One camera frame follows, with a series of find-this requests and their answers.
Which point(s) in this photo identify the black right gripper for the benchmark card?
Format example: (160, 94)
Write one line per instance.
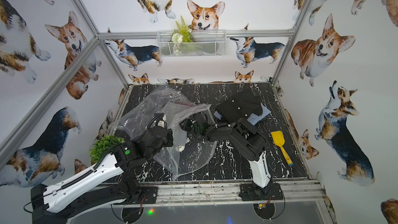
(185, 125)

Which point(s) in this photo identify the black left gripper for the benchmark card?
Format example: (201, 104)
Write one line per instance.
(162, 121)

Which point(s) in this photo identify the clear plastic vacuum bag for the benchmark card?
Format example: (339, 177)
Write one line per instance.
(188, 153)

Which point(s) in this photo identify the black shirt white buttons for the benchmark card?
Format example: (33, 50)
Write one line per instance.
(243, 100)

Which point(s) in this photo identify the light blue shirt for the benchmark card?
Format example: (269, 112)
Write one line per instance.
(253, 116)

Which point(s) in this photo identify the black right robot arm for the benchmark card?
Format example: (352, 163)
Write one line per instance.
(244, 136)

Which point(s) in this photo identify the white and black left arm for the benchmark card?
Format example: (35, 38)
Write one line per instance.
(61, 202)

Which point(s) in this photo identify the green potted plant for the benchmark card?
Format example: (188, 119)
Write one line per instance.
(102, 145)

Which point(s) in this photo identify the yellow plastic spatula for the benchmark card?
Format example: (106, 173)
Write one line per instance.
(279, 140)

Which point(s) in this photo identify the fern and white flower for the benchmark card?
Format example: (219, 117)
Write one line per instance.
(181, 39)

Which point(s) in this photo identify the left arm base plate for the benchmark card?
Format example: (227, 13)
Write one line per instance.
(145, 195)

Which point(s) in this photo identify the white wire wall basket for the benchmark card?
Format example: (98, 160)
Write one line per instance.
(194, 44)

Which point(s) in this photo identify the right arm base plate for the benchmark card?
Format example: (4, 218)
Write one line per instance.
(252, 192)

